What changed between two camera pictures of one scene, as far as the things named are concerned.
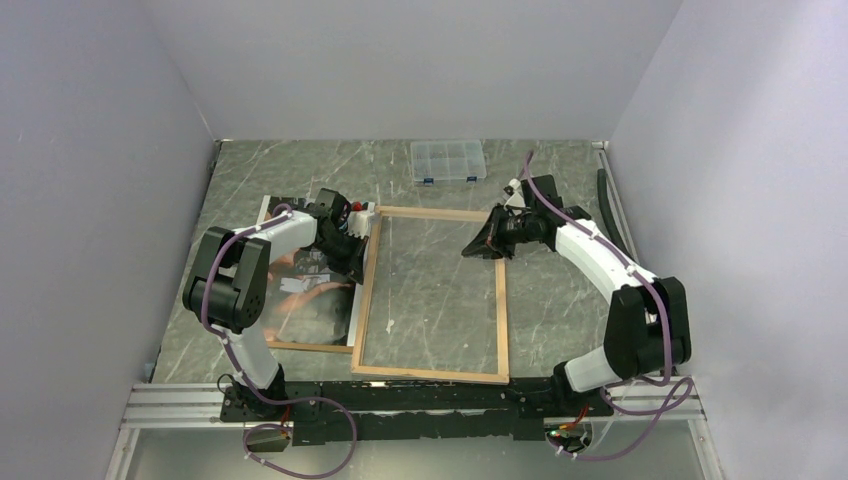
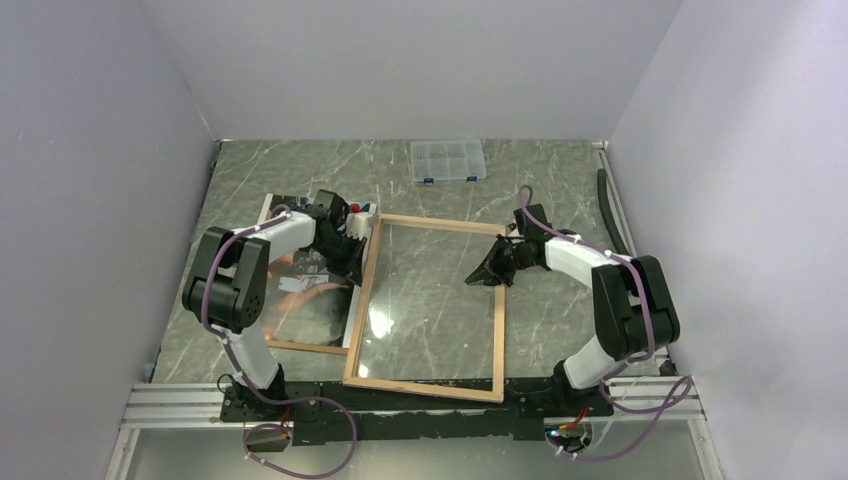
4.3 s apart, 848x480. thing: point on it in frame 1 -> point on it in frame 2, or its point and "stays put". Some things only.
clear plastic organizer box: (447, 160) stays put
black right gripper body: (516, 229) -> (520, 260)
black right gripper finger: (479, 248) -> (485, 276)
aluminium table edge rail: (619, 196) stays put
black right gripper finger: (489, 235) -> (501, 258)
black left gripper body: (343, 251) stays put
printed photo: (309, 299) stays put
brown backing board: (313, 304) stays put
